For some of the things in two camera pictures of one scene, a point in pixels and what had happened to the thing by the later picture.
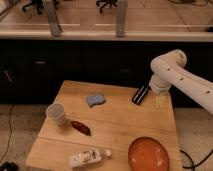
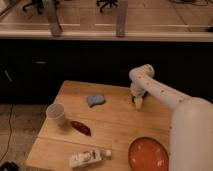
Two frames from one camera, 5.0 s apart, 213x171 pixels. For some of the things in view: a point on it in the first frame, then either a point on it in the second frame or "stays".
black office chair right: [105, 2] stays
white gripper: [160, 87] to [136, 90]
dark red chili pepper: [86, 130] stays
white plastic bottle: [89, 157] stays
